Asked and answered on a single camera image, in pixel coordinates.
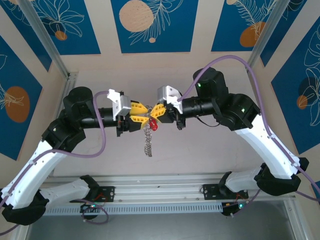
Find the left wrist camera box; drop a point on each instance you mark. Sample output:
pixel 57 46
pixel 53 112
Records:
pixel 122 106

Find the aluminium rail base frame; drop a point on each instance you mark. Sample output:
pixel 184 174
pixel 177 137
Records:
pixel 160 190

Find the black controller board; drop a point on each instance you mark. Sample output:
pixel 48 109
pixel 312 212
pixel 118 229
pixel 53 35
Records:
pixel 228 208
pixel 88 208

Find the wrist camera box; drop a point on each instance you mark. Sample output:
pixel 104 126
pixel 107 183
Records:
pixel 122 106
pixel 165 93

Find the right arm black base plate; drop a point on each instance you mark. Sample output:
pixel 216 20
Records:
pixel 210 191

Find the aluminium frame leg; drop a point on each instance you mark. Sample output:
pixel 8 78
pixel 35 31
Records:
pixel 296 222
pixel 21 232

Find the key with red tag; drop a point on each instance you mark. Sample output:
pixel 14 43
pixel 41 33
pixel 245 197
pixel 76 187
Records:
pixel 154 125

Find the aluminium frame post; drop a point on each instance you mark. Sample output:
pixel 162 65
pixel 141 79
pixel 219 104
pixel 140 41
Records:
pixel 42 32
pixel 267 32

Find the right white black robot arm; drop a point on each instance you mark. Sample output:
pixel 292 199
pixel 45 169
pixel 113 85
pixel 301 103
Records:
pixel 270 150

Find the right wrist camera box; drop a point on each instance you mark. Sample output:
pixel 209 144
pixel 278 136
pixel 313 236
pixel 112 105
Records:
pixel 165 93

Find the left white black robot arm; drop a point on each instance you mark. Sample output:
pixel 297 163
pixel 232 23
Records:
pixel 32 170

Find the large metal keyring holder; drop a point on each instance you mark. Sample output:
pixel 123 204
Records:
pixel 148 145

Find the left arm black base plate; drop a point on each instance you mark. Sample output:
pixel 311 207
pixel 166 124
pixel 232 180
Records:
pixel 107 193

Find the aluminium side rail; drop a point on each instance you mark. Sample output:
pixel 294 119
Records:
pixel 70 80

